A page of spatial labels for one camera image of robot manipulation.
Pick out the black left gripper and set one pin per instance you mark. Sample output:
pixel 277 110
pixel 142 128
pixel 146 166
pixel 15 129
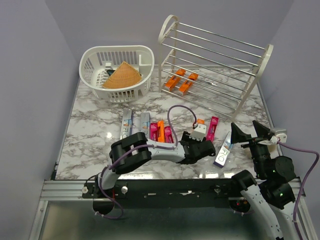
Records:
pixel 185 138

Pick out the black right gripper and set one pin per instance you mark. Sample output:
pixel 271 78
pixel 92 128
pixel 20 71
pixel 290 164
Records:
pixel 237 134

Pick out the orange toothpaste box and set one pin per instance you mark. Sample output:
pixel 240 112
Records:
pixel 200 121
pixel 174 80
pixel 161 131
pixel 183 89

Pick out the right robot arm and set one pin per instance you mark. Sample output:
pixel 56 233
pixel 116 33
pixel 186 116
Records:
pixel 269 192

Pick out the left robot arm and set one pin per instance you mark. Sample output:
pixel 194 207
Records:
pixel 130 153

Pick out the cream metal shelf rack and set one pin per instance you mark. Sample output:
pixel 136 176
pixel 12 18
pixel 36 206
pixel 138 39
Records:
pixel 228 69

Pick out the pink toothpaste box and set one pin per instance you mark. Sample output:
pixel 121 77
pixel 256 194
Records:
pixel 168 136
pixel 212 128
pixel 153 131

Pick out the silver Rio toothpaste box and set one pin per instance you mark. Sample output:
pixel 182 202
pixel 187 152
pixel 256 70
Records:
pixel 221 157
pixel 145 123
pixel 126 124

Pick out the woven orange conical hat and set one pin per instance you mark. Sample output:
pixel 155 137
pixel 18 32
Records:
pixel 124 76

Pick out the white plastic basket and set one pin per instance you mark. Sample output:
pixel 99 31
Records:
pixel 97 60

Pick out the dark object in basket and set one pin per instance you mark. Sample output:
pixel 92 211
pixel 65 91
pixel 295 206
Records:
pixel 110 72

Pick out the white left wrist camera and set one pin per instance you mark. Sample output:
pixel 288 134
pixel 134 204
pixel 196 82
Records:
pixel 199 132

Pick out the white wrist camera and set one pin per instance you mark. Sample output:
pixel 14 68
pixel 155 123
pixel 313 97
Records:
pixel 278 135
pixel 199 132

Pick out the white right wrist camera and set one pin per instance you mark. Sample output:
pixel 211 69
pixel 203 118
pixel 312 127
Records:
pixel 278 135

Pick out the black mounting base rail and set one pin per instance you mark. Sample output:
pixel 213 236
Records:
pixel 167 193

